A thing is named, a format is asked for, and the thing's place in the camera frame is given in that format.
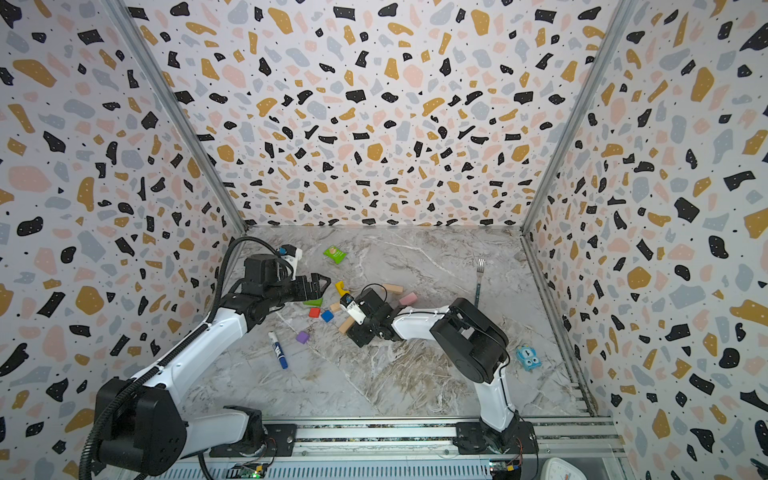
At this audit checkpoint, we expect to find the pink block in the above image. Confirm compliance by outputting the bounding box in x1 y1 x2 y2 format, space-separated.
399 292 418 306

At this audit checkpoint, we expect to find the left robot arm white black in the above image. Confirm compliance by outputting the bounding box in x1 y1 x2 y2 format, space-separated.
78 247 331 479

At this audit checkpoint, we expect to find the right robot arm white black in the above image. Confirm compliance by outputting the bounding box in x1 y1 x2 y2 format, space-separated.
340 288 520 453

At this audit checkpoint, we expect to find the yellow arch block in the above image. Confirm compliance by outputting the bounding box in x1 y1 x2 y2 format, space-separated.
335 281 350 298

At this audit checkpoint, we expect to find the green snack packet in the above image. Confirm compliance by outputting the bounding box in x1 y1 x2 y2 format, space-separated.
323 245 347 265

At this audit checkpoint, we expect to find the blue marker pen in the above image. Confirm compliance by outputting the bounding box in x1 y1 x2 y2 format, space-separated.
268 331 288 370

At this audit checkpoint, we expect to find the blue monster toy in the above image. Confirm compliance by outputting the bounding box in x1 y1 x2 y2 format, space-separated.
516 345 542 372

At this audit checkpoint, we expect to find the white object bottom right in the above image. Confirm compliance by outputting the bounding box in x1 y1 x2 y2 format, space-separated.
539 458 587 480

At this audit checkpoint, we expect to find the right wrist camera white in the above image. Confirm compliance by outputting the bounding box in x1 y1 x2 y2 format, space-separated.
340 293 366 325

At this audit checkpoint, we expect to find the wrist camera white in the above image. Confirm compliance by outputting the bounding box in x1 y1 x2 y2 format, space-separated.
340 293 366 325
278 244 303 280

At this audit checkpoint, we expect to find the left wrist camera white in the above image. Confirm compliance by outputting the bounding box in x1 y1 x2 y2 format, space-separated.
278 244 303 280

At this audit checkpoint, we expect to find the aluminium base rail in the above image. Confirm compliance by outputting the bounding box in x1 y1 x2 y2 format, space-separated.
163 417 634 479

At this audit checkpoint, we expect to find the black corrugated cable hose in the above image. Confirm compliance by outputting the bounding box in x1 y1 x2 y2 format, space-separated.
77 236 295 480

